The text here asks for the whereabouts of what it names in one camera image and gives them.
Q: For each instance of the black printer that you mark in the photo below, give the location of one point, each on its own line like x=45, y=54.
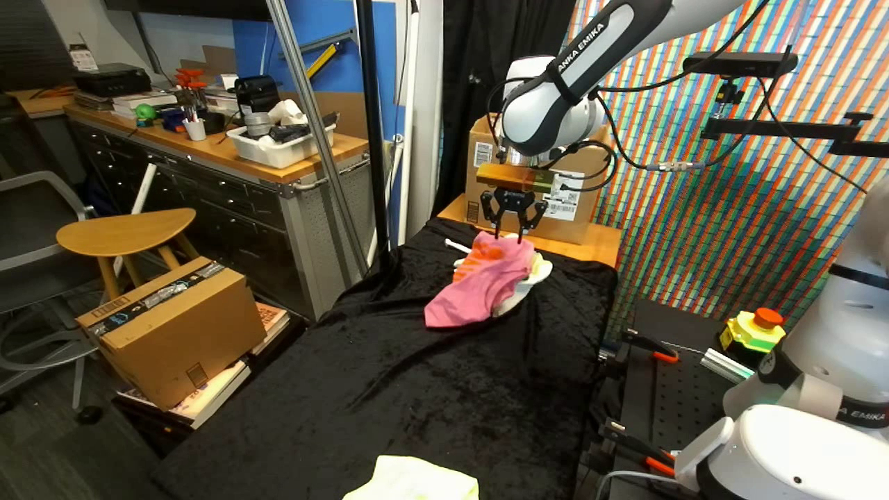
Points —
x=112, y=83

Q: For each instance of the red edged book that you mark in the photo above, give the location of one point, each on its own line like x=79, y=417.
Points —
x=270, y=324

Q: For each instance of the black tabletop appliance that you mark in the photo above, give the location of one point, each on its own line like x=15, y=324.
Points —
x=254, y=98

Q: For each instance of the black velvet tablecloth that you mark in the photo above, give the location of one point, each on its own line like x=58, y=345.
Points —
x=323, y=398

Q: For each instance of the bright yellow cloth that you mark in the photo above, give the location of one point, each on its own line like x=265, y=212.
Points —
x=412, y=481

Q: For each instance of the white tray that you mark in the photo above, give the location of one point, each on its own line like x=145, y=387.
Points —
x=277, y=149

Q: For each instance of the cardboard box with black tape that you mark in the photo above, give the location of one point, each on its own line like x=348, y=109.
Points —
x=176, y=335

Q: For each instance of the white rod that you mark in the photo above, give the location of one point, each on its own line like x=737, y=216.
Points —
x=141, y=191

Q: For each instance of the short silver bar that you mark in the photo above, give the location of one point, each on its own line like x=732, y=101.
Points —
x=725, y=365

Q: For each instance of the multicolour patterned backdrop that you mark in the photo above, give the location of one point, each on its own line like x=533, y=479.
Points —
x=723, y=240

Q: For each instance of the grey frame office chair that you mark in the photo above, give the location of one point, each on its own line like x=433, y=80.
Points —
x=79, y=195

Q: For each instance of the white cup with flowers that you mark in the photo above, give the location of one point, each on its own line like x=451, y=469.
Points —
x=193, y=112

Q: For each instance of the black stand pole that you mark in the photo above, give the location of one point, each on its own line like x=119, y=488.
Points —
x=375, y=112

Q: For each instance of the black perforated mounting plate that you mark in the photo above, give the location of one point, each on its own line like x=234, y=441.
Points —
x=657, y=398

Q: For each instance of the black stereo camera bar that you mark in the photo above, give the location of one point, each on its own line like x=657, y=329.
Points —
x=740, y=63

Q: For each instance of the black curtain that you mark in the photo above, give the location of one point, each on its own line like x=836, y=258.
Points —
x=480, y=58

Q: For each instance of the wooden stool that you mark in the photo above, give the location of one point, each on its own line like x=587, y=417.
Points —
x=126, y=231

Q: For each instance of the yellow wrist camera mount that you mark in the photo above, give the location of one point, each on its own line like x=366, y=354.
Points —
x=502, y=177

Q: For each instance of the pink cloth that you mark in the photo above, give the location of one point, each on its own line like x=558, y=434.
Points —
x=480, y=294

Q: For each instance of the small green object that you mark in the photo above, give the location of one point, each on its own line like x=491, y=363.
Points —
x=145, y=116

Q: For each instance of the cardboard box with label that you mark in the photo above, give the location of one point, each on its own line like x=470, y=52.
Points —
x=183, y=404

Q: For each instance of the silver metal pole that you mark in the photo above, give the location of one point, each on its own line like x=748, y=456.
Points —
x=307, y=112

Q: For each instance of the black camera support arm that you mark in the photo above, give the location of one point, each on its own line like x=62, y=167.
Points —
x=787, y=129

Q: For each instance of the yellow red emergency stop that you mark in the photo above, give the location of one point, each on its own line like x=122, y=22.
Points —
x=751, y=329

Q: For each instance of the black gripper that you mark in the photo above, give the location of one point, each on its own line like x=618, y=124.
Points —
x=513, y=202

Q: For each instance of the wood topped cabinet workbench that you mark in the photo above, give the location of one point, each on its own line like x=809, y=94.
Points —
x=230, y=204

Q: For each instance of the labelled cardboard box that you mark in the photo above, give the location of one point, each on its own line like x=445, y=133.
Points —
x=593, y=185

